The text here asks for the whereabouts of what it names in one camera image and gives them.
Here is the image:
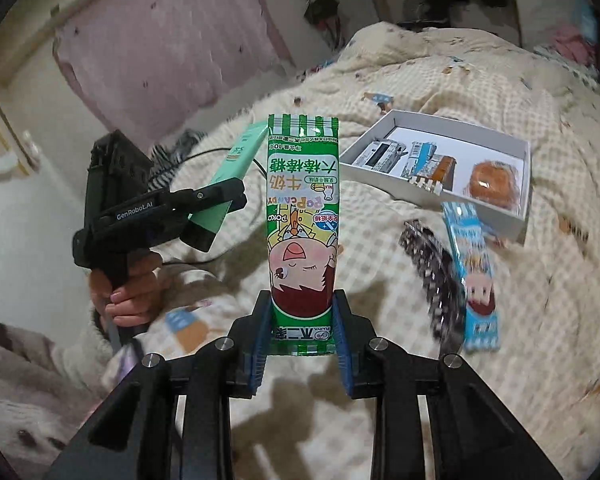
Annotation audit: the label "light blue bag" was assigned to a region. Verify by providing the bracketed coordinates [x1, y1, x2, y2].
[577, 0, 600, 43]

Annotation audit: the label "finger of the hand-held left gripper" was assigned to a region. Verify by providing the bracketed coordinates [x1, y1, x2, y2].
[177, 179, 247, 223]

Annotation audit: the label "bread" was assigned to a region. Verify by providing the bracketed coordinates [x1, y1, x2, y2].
[466, 159, 523, 210]

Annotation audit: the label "black hanging bag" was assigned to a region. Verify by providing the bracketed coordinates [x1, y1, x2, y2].
[300, 0, 346, 51]

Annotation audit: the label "black cable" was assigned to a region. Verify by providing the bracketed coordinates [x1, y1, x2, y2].
[147, 147, 241, 266]

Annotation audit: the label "white cardboard box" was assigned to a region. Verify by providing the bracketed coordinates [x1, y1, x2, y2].
[339, 109, 532, 246]

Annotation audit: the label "green striped candy packet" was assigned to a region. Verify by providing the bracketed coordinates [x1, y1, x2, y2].
[266, 114, 342, 357]

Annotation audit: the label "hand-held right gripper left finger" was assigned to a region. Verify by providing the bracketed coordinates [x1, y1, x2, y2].
[42, 290, 273, 480]

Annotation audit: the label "grey white packet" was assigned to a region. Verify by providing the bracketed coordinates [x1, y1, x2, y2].
[352, 137, 408, 171]

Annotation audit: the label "person's left forearm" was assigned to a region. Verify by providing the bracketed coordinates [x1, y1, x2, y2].
[0, 310, 151, 480]

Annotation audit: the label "dark patterned snack packet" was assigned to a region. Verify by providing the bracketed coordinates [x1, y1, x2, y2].
[399, 217, 468, 348]

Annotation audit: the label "cream checked quilt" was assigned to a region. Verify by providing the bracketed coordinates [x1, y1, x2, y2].
[100, 22, 600, 480]

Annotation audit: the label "orange white packet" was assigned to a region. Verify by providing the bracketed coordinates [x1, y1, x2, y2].
[410, 155, 456, 196]

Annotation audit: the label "blue cartoon candy packet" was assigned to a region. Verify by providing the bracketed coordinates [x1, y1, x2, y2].
[440, 201, 502, 353]

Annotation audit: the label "person's left hand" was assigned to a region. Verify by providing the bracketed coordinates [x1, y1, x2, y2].
[89, 250, 161, 328]

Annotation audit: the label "mint green tube box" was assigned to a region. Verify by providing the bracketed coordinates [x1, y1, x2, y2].
[187, 122, 271, 253]

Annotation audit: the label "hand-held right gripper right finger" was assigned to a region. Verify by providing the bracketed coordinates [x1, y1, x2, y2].
[330, 287, 563, 480]

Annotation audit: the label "black white striped cloth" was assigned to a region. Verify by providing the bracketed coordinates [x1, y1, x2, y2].
[150, 129, 208, 186]

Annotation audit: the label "pink clothes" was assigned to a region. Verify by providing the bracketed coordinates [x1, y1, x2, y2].
[552, 22, 598, 68]

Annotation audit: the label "pink curtain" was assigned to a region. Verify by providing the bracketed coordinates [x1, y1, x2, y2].
[52, 0, 298, 141]

